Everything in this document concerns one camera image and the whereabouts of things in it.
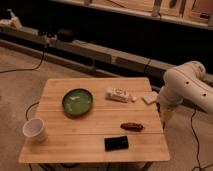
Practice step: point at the pale sponge piece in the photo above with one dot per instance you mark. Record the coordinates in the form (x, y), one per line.
(150, 97)

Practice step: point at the white paper cup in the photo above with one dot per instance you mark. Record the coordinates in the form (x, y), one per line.
(34, 129)

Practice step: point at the black device on ledge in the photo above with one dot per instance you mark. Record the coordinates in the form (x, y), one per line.
(65, 35)

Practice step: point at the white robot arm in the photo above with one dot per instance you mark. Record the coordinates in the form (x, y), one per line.
(184, 82)

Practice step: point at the white tube with cap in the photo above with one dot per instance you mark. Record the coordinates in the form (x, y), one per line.
(119, 95)

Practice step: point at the black eraser block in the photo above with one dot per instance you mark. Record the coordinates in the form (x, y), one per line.
(116, 143)

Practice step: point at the green round plate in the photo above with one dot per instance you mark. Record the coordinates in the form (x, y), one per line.
(77, 102)

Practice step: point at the wooden table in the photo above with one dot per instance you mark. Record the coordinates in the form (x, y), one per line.
(81, 140)

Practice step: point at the white object on ledge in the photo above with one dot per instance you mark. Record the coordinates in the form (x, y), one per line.
(13, 21)

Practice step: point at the brown oblong food item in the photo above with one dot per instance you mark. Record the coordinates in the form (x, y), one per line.
(132, 126)

